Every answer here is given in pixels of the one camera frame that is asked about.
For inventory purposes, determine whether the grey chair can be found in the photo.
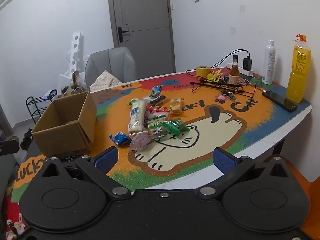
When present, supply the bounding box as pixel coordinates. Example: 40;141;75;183
84;47;137;85

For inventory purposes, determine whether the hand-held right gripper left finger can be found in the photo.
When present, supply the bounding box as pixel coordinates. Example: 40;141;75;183
37;147;132;201

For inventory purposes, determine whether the orange seat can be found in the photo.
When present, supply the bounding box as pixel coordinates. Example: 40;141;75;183
265;155;320;240

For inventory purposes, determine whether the black snack packet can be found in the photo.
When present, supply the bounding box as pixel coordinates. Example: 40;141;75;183
149;95;167;105

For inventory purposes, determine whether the grey door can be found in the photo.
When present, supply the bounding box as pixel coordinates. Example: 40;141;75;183
107;0;175;77

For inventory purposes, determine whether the white rack with holes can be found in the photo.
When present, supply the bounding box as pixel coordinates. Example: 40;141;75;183
58;32;89;90

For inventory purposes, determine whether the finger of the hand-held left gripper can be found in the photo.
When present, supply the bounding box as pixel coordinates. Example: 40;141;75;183
0;141;20;155

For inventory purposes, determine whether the red printed package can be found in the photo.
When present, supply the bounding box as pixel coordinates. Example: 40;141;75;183
0;195;28;240

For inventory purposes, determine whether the white spray bottle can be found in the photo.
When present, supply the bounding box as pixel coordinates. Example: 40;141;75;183
262;39;277;85

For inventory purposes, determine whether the pink translucent snack packet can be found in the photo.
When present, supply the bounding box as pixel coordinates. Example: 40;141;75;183
129;131;154;152

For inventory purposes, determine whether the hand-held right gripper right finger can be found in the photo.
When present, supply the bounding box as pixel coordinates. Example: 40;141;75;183
197;147;298;201

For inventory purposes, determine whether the long white snack packet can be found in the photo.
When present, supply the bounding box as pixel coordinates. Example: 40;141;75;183
128;98;148;133

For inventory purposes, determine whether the black cable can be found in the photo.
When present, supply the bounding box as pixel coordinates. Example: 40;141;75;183
186;49;250;73

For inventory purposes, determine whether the brown cardboard box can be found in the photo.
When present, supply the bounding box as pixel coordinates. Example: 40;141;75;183
31;91;97;157

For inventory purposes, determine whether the black clothes hanger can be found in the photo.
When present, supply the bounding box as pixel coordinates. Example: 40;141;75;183
189;80;244;92
192;84;258;98

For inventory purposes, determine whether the yellow tape roll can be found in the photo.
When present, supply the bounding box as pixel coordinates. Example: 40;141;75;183
196;66;211;78

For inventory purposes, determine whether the orange juice bottle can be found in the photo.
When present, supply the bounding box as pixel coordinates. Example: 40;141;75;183
286;34;312;103

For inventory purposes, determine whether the brown glass bottle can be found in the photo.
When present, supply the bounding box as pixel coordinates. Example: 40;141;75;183
229;54;240;85

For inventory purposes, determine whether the red snack packet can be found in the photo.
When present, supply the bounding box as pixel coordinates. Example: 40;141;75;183
147;105;167;113

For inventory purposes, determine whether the black door handle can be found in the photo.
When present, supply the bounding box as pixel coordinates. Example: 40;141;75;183
117;26;130;43

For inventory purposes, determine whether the beige rice cracker packet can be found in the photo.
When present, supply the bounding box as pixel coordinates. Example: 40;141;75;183
169;97;185;114

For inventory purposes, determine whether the black charger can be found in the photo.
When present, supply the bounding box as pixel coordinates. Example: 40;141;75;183
242;57;253;71

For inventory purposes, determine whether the white power strip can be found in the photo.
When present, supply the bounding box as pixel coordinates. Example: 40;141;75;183
227;64;254;77

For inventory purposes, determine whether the black shoe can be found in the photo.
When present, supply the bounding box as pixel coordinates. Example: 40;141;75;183
21;129;33;150

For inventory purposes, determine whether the yellow plastic bag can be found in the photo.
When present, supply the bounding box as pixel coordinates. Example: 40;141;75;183
206;69;223;82

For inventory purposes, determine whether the black shoe rack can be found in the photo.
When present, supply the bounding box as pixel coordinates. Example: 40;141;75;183
25;90;58;124

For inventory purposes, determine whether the dotted beige cushion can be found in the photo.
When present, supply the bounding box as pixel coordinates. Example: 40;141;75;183
89;70;123;92

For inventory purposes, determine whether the white pink snack packet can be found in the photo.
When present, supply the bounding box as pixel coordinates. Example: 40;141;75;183
145;112;170;122

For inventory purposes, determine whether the black phone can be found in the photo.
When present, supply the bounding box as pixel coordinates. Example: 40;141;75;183
262;90;298;112

